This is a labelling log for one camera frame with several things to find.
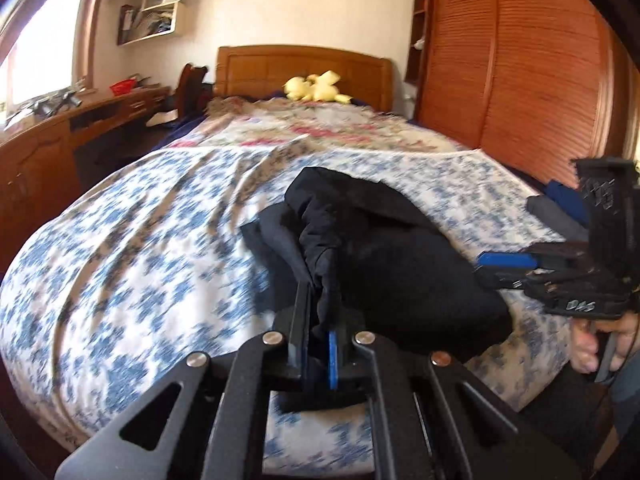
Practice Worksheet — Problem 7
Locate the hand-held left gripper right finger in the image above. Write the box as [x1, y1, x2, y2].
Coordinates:
[327, 310, 583, 480]

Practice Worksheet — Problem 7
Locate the wooden desk cabinet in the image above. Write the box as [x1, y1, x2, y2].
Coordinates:
[0, 85, 172, 276]

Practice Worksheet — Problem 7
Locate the wooden louvred wardrobe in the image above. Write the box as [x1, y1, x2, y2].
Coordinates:
[404, 0, 631, 196]

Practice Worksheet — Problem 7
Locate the person's right hand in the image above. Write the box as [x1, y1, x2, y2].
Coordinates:
[570, 310, 640, 373]

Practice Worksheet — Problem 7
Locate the cream wall shelf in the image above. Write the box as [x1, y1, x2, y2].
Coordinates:
[112, 0, 193, 47]

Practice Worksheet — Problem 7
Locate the yellow plush toy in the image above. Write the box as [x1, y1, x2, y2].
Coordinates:
[283, 70, 353, 106]

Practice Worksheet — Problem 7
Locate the black tool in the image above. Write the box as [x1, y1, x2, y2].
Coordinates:
[30, 90, 81, 113]

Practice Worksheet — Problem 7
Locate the blue floral bedspread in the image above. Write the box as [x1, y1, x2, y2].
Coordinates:
[0, 147, 576, 473]

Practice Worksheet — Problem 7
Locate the row of books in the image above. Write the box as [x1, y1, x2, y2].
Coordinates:
[119, 5, 173, 43]

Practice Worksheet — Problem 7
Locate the wooden door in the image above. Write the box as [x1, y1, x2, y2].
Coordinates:
[607, 25, 640, 161]

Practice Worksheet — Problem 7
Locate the pink floral blanket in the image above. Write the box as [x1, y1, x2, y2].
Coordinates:
[167, 97, 473, 153]

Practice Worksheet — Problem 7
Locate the black coat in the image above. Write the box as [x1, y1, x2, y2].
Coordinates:
[240, 166, 513, 413]

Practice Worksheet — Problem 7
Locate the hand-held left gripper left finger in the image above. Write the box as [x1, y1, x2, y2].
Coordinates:
[54, 280, 313, 480]

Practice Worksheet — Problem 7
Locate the wooden chair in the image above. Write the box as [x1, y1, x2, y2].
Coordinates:
[176, 62, 210, 118]

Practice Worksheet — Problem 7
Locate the wood framed window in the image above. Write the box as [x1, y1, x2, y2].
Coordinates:
[0, 0, 108, 126]

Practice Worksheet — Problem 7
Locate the wooden headboard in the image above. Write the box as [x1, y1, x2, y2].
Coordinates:
[214, 45, 396, 113]

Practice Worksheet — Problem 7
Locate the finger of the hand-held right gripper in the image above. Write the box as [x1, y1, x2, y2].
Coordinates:
[475, 251, 541, 270]
[474, 266, 533, 291]

